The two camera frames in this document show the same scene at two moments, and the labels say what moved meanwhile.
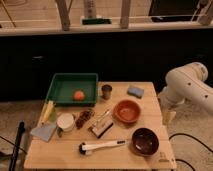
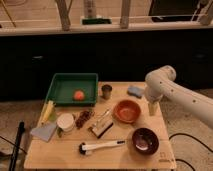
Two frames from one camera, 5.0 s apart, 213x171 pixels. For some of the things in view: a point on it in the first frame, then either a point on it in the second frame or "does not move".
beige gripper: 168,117 to 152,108
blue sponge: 137,92 does not move
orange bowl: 127,111 does not move
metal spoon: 107,112 does not move
